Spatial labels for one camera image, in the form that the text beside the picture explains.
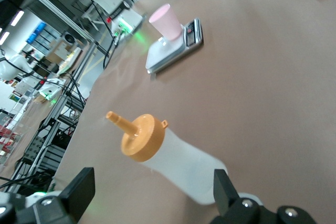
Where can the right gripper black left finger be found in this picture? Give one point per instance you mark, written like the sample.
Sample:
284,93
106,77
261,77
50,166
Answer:
78,192

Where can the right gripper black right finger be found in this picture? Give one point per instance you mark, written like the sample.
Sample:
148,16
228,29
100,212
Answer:
223,192

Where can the translucent sauce bottle orange cap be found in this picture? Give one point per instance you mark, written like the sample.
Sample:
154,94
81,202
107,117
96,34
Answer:
183,166

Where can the pink plastic cup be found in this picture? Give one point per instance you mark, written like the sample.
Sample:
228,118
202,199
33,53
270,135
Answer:
168,22

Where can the white lab robot arm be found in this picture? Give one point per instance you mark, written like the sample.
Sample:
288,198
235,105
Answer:
10,69

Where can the lab robot base green light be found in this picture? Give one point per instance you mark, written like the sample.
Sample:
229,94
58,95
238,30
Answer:
51,90

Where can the brown table cover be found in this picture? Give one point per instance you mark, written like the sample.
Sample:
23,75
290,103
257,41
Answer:
262,103

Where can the silver digital kitchen scale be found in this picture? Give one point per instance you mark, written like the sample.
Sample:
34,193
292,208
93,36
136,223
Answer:
168,53

